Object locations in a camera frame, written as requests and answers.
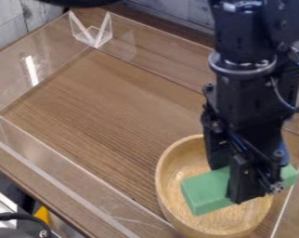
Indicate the green rectangular block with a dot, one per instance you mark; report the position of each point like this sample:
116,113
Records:
204,191

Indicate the brown wooden bowl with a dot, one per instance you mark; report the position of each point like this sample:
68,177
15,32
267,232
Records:
183,161

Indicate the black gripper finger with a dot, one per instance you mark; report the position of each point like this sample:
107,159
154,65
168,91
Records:
254,178
218,147

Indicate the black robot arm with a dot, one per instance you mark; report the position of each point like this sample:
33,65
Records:
256,33

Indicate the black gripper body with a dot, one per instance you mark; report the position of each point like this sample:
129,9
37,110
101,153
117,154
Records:
254,103

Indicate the yellow and black device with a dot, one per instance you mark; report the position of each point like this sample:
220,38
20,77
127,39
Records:
41,214

